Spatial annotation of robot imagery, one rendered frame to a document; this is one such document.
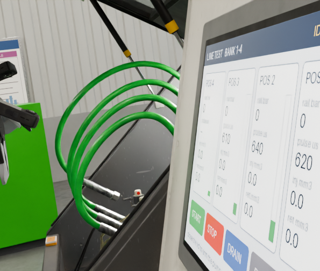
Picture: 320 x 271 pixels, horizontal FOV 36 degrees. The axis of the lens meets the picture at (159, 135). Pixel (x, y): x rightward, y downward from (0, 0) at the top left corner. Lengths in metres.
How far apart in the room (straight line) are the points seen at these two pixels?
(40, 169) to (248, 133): 4.07
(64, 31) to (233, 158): 7.25
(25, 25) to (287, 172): 7.39
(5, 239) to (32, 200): 0.41
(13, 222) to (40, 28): 3.89
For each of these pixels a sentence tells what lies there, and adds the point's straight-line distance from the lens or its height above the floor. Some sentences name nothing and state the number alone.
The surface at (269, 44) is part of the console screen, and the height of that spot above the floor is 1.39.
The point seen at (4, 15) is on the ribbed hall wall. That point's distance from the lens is 7.76.
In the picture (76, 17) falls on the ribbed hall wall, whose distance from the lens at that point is 7.77.
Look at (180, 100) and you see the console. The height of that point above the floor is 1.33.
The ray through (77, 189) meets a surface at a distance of 0.95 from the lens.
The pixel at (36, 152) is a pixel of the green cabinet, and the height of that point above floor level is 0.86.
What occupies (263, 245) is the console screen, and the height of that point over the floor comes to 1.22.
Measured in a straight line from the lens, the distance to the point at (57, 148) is 1.18.
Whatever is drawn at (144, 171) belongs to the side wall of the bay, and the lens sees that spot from 1.53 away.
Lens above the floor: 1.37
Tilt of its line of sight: 7 degrees down
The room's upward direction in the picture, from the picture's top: 7 degrees counter-clockwise
